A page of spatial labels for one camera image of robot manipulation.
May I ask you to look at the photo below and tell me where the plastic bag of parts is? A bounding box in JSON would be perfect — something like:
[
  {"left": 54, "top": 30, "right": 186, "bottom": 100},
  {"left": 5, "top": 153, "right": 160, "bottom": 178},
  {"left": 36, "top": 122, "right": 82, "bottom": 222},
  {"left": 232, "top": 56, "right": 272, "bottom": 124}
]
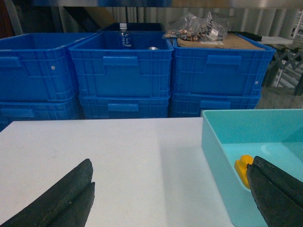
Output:
[{"left": 162, "top": 12, "right": 230, "bottom": 43}]

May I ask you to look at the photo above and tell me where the lower blue crate right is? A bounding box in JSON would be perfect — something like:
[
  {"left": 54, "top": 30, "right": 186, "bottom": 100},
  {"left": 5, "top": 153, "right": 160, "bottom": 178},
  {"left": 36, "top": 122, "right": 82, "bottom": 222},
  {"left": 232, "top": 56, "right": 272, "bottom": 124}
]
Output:
[{"left": 169, "top": 93, "right": 261, "bottom": 118}]

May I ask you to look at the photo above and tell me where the brown cardboard sheet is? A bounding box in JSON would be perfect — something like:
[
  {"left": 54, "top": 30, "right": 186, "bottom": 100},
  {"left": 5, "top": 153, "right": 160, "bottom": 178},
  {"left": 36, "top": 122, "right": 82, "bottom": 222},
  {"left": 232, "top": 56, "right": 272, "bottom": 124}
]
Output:
[{"left": 177, "top": 34, "right": 265, "bottom": 50}]

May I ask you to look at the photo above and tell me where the lower blue crate left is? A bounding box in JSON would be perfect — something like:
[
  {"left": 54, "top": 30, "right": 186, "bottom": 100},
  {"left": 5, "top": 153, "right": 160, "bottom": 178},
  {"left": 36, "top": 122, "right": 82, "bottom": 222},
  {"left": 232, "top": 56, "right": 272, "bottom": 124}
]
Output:
[{"left": 0, "top": 96, "right": 84, "bottom": 131}]

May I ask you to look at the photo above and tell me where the lower blue crate middle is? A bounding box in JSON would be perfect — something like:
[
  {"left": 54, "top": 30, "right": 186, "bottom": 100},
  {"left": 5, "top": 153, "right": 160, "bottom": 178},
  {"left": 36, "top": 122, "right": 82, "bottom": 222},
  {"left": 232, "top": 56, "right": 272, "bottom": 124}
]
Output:
[{"left": 79, "top": 96, "right": 170, "bottom": 119}]

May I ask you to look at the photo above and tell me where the expandable roller conveyor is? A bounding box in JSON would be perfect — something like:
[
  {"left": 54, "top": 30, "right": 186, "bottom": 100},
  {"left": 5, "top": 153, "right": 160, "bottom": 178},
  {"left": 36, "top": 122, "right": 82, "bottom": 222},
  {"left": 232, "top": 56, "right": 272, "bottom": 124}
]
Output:
[{"left": 261, "top": 36, "right": 303, "bottom": 96}]

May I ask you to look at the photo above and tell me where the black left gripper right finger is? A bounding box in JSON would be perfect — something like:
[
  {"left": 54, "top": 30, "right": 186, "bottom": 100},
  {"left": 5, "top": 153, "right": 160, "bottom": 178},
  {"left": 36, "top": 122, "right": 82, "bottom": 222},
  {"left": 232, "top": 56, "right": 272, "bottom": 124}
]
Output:
[{"left": 247, "top": 156, "right": 303, "bottom": 227}]

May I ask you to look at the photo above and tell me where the clear plastic water bottle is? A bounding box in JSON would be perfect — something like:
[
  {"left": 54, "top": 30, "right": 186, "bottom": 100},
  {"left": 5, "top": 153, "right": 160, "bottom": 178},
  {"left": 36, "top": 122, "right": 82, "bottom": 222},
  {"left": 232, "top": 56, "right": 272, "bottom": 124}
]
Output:
[{"left": 118, "top": 23, "right": 132, "bottom": 50}]

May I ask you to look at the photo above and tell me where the yellow toy block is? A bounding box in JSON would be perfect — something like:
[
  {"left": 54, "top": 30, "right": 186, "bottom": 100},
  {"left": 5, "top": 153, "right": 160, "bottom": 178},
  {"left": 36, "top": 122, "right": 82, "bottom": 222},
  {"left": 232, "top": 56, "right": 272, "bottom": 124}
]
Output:
[{"left": 234, "top": 155, "right": 254, "bottom": 189}]

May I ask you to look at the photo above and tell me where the blue crate far left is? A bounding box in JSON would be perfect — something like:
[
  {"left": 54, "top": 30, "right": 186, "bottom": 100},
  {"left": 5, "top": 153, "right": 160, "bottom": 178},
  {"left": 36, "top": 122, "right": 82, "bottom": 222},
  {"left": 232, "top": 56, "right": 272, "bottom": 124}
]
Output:
[{"left": 0, "top": 33, "right": 94, "bottom": 102}]

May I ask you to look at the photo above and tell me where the light blue plastic tray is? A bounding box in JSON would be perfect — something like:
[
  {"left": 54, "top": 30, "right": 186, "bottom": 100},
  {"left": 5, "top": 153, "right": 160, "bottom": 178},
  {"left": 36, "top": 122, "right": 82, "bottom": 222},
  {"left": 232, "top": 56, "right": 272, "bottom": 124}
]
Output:
[{"left": 202, "top": 109, "right": 303, "bottom": 227}]

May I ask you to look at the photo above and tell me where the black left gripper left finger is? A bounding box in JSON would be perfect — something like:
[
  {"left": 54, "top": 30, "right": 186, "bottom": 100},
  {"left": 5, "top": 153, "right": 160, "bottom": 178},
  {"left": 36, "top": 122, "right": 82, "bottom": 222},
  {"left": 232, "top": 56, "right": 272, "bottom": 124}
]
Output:
[{"left": 1, "top": 158, "right": 95, "bottom": 227}]

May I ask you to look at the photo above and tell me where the blue crate with bottle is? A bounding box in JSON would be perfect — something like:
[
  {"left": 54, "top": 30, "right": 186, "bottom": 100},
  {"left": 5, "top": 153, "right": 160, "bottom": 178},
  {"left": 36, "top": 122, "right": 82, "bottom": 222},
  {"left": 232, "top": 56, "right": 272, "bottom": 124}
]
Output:
[{"left": 69, "top": 32, "right": 173, "bottom": 98}]

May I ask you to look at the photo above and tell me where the blue crate with cardboard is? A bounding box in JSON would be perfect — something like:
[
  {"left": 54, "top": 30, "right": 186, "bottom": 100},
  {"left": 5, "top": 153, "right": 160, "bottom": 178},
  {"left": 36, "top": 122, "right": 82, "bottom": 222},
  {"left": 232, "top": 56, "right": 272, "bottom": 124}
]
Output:
[{"left": 171, "top": 39, "right": 276, "bottom": 96}]

